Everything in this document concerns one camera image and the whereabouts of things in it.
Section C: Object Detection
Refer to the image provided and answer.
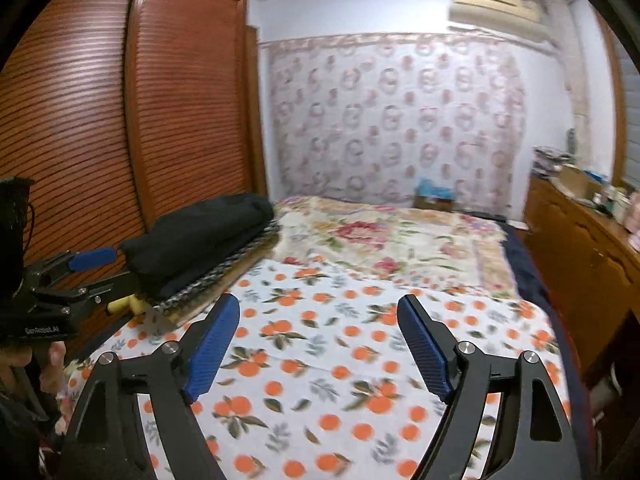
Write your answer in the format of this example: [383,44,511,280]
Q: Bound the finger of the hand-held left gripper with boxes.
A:
[50,272,138,311]
[27,247,117,281]

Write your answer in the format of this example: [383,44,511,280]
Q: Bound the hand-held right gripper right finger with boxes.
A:
[397,294,583,480]

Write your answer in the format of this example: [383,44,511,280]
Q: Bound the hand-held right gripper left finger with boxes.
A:
[60,292,241,480]

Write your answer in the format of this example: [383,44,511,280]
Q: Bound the black t-shirt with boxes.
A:
[119,192,276,301]

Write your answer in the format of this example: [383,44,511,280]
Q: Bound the person's left forearm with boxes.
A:
[0,385,61,480]

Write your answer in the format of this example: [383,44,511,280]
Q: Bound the person's left hand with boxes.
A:
[0,341,67,386]

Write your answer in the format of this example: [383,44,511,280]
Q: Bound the yellow plush toy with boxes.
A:
[106,295,151,317]

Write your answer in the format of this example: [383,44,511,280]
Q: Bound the orange print bedsheet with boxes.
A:
[60,255,573,480]

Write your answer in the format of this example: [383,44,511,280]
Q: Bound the floral blanket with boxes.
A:
[272,195,518,301]

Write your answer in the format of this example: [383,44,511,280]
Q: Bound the navy bed sheet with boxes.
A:
[500,222,601,461]

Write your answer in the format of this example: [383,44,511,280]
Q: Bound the blue plastic bag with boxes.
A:
[417,178,453,200]

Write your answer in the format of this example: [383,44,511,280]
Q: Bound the wooden louvred wardrobe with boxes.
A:
[0,0,268,361]

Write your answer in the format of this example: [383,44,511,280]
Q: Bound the wooden sideboard cabinet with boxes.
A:
[522,172,640,391]

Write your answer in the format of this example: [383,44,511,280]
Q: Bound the pile of folded cloths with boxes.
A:
[532,145,571,177]

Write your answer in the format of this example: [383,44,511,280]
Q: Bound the open cardboard box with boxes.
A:
[557,164,603,200]

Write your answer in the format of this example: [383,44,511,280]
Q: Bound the cluster of small bottles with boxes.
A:
[592,185,628,223]

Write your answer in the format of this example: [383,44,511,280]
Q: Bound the pink bottle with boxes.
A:
[625,200,640,251]

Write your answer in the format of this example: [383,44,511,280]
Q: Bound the beige lace curtain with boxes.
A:
[547,0,596,156]

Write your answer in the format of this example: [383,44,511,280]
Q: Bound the beige air conditioner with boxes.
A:
[446,0,548,43]

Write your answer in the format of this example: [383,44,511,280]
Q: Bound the dark ring-patterned folded garment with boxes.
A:
[150,222,281,311]

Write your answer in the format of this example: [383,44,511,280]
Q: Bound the ring-patterned sheer curtain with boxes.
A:
[260,32,528,221]

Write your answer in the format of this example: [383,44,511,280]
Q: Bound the wooden window frame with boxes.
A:
[595,5,633,186]

